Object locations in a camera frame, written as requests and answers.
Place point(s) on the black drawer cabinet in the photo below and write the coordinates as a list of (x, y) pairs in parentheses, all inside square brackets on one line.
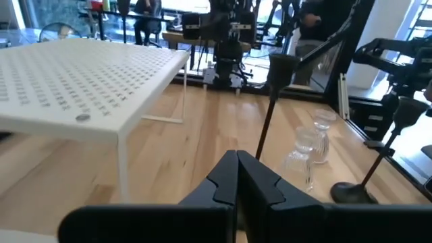
[(368, 118)]

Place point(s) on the black aluminium table frame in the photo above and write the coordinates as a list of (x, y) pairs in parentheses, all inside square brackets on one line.
[(347, 50)]

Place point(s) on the clear ribbed glass candle holder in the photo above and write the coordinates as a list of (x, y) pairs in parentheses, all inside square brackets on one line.
[(322, 145), (298, 168)]

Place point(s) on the white perforated metal shelf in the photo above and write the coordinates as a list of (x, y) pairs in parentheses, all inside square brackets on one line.
[(84, 77)]

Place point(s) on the person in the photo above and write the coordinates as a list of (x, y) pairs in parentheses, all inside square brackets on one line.
[(308, 54), (145, 27)]

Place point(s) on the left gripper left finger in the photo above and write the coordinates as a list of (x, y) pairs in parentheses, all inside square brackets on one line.
[(216, 182)]

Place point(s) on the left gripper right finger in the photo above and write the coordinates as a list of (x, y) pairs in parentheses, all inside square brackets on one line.
[(256, 182)]

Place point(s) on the short black candlestick holder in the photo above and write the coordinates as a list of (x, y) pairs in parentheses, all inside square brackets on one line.
[(352, 194)]

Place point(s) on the wooden background table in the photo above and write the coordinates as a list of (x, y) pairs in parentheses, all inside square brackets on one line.
[(172, 37)]

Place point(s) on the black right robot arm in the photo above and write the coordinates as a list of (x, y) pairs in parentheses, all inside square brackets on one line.
[(227, 64)]

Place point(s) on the black table clip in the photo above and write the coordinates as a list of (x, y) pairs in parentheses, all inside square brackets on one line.
[(374, 144)]

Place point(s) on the white aluminium profile bar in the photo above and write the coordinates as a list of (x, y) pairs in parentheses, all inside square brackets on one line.
[(343, 98)]

